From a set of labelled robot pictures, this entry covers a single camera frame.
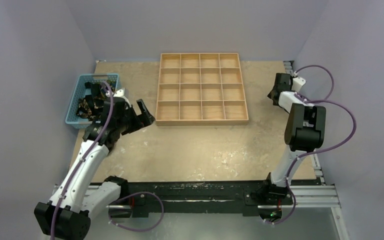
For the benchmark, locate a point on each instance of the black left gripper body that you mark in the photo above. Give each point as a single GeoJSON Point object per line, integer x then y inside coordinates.
{"type": "Point", "coordinates": [129, 122]}

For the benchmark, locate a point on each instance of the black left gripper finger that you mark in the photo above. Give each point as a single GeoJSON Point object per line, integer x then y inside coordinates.
{"type": "Point", "coordinates": [146, 119]}
{"type": "Point", "coordinates": [142, 106]}

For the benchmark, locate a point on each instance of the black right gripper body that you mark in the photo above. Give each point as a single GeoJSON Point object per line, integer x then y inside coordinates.
{"type": "Point", "coordinates": [276, 88]}

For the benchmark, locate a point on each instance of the wooden compartment tray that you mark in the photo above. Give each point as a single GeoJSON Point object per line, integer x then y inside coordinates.
{"type": "Point", "coordinates": [200, 89]}

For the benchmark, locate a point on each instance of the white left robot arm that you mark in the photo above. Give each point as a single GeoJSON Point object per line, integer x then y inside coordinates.
{"type": "Point", "coordinates": [69, 212]}

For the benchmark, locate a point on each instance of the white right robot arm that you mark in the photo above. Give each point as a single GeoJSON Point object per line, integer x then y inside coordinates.
{"type": "Point", "coordinates": [304, 132]}

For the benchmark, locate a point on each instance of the black tie in basket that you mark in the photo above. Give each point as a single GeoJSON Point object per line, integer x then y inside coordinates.
{"type": "Point", "coordinates": [95, 91]}

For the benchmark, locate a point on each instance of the leopard print tie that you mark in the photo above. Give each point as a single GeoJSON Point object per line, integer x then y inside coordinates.
{"type": "Point", "coordinates": [89, 109]}

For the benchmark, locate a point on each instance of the blue plastic basket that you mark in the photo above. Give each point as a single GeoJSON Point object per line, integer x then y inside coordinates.
{"type": "Point", "coordinates": [72, 119]}

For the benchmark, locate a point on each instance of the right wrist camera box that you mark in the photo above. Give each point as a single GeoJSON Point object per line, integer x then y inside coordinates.
{"type": "Point", "coordinates": [297, 83]}

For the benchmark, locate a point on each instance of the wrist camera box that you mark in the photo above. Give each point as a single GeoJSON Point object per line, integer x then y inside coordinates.
{"type": "Point", "coordinates": [297, 83]}
{"type": "Point", "coordinates": [122, 93]}

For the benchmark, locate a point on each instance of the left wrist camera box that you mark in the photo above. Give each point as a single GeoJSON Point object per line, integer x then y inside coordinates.
{"type": "Point", "coordinates": [122, 93]}

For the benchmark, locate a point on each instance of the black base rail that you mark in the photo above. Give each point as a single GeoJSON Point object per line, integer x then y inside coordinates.
{"type": "Point", "coordinates": [198, 197]}

